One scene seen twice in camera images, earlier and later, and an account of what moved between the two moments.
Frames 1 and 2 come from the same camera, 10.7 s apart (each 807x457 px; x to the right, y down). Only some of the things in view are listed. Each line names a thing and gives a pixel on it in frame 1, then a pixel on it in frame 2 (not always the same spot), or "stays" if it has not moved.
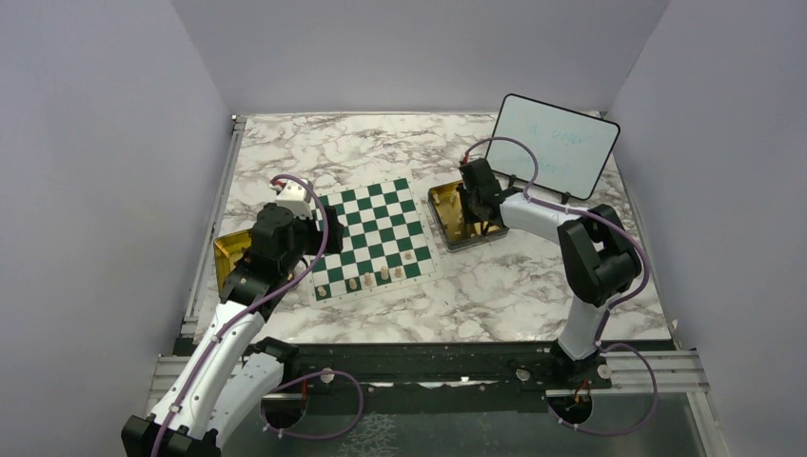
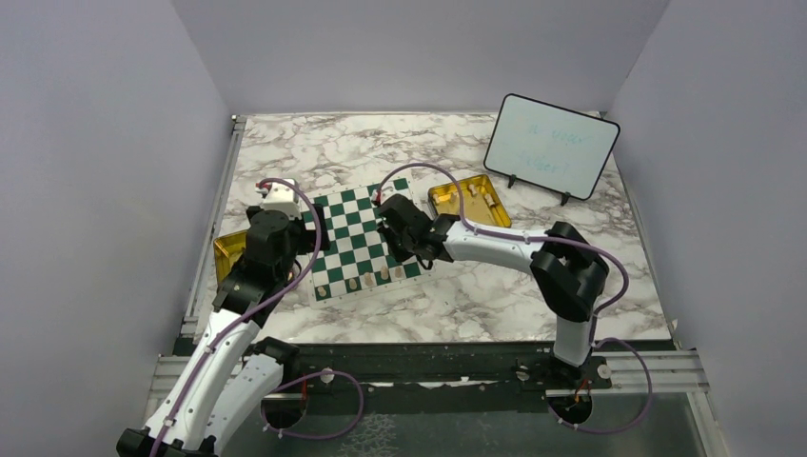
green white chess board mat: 386,242 stays
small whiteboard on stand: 572,146 stays
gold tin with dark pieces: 228,250 stays
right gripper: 469,217 to 398,255
